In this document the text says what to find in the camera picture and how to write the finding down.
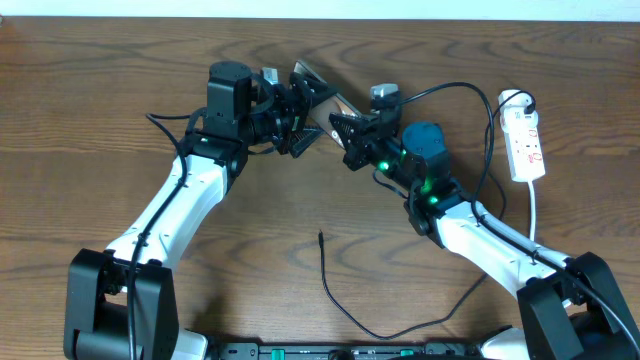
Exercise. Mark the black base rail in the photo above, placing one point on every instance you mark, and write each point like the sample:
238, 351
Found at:
254, 351

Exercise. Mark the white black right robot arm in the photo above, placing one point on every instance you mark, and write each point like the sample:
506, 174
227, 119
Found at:
570, 307

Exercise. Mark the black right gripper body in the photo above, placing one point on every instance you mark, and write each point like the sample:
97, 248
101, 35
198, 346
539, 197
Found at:
367, 151

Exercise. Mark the white power strip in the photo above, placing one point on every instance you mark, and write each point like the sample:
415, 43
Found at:
524, 155

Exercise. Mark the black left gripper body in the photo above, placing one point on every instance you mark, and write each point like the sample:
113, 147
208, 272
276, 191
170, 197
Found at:
278, 121

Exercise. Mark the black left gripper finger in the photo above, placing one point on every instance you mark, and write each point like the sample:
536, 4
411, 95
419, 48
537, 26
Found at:
302, 140
308, 91

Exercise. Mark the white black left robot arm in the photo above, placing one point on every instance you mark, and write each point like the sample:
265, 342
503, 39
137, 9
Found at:
121, 301

